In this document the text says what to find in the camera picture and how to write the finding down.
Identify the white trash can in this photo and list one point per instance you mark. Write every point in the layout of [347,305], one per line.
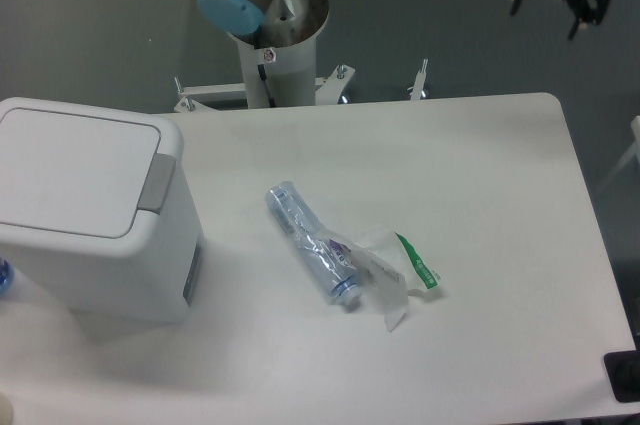
[96,209]

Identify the black clamp device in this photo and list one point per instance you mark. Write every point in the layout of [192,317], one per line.
[623,372]

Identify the crushed clear plastic bottle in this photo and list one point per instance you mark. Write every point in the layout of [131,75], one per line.
[324,258]

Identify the blue bottle at edge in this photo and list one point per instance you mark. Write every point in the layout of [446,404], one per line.
[6,276]

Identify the clear green plastic wrapper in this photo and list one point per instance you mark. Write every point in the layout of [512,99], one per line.
[392,272]

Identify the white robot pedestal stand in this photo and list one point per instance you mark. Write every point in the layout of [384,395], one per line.
[272,77]

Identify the white frame at right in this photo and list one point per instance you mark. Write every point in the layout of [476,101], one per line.
[629,155]

